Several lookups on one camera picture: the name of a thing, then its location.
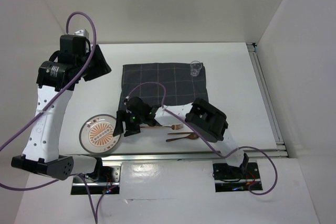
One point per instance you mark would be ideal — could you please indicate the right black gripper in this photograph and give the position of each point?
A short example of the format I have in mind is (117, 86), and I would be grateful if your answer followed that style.
(131, 129)

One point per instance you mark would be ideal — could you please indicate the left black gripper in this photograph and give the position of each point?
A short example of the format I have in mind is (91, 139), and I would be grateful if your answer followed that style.
(102, 66)

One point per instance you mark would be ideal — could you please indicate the orange sunburst plate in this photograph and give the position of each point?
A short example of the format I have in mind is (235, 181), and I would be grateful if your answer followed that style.
(96, 134)

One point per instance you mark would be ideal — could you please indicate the copper fork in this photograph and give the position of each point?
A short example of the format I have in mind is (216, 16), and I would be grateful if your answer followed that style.
(173, 127)

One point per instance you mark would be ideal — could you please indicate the dark grey checked cloth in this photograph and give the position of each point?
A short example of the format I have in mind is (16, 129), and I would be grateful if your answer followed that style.
(153, 82)

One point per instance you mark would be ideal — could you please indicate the copper knife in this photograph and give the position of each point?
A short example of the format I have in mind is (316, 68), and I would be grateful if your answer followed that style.
(180, 133)

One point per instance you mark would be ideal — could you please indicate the clear drinking glass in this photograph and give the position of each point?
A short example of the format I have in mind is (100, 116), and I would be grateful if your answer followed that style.
(196, 67)

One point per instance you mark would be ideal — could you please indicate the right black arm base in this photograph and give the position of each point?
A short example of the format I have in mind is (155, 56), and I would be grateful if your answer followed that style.
(227, 179)

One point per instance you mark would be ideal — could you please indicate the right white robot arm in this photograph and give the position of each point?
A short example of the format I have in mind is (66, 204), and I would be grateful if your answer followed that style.
(208, 122)

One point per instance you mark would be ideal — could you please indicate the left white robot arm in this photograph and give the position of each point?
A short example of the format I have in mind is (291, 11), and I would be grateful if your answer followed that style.
(76, 59)

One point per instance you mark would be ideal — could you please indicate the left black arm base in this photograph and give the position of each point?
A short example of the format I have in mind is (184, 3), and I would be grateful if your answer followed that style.
(106, 180)

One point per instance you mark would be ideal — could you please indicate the copper spoon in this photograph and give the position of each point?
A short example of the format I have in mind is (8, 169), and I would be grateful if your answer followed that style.
(192, 136)

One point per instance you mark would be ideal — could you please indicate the front aluminium rail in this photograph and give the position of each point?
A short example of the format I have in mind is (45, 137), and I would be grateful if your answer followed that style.
(279, 153)

